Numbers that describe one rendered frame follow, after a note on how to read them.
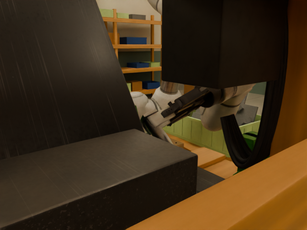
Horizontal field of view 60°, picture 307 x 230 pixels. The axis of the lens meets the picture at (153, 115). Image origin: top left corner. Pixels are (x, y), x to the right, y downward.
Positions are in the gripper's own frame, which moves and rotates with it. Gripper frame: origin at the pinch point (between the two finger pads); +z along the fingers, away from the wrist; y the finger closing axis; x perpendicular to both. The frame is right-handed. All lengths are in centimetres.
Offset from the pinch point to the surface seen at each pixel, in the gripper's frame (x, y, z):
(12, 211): 7.1, 21.7, 35.4
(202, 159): 12, -49, -37
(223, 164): 20, -48, -44
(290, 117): 17.9, 21.4, -9.1
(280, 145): 21.0, 16.6, -7.6
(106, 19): -361, -343, -276
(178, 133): -13, -97, -68
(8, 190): 3.8, 18.3, 34.8
